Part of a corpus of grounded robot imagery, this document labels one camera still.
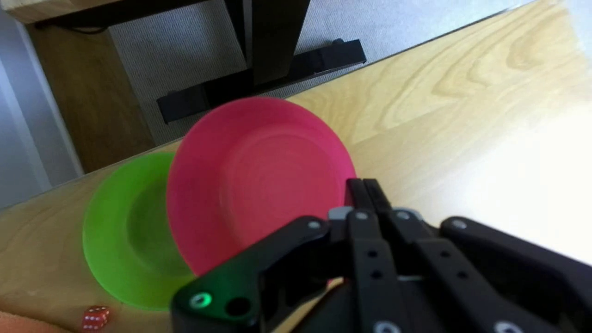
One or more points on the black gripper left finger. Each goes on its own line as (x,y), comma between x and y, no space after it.
(345,265)

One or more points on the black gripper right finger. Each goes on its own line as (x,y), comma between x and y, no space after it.
(460,276)

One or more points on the pink plastic bowl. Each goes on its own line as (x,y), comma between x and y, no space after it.
(245,171)

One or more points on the green plastic bowl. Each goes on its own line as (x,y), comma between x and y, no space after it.
(127,237)

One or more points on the wooden counter dresser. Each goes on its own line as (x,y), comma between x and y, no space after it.
(493,122)

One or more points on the red dice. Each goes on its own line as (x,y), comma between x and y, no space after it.
(95,319)

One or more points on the light wooden side cabinet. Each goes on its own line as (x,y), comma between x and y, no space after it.
(86,74)

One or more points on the orange towel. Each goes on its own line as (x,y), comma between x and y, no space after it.
(21,324)

